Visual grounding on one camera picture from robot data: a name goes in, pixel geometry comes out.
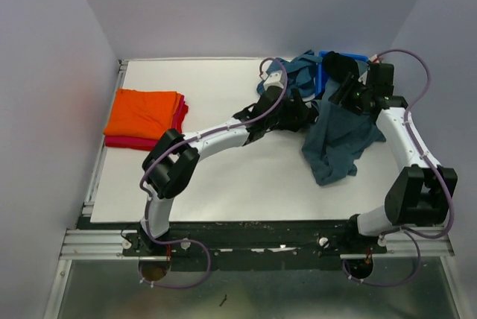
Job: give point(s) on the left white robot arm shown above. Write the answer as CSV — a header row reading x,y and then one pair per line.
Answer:
x,y
169,167

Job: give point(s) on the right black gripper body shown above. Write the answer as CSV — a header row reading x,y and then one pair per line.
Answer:
x,y
355,97

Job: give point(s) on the orange t shirt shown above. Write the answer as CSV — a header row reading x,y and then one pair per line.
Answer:
x,y
141,114

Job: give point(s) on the aluminium frame rail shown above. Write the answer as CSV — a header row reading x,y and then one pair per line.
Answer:
x,y
79,244

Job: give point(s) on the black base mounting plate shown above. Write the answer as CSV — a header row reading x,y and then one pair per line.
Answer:
x,y
253,245

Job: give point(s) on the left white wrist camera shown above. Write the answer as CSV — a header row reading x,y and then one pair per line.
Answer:
x,y
276,79

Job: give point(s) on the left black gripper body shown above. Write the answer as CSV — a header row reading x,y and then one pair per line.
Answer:
x,y
287,114

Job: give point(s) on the black t shirt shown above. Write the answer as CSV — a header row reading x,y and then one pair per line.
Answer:
x,y
339,66

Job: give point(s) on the pink t shirt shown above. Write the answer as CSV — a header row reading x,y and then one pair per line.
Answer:
x,y
145,144

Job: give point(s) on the grey blue t shirt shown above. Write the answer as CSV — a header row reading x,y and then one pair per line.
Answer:
x,y
337,139

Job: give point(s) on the teal blue t shirt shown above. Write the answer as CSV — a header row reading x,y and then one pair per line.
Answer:
x,y
301,73

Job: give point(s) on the blue plastic bin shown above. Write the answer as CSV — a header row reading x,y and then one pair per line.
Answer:
x,y
322,77

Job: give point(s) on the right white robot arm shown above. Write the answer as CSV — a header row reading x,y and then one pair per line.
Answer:
x,y
422,193

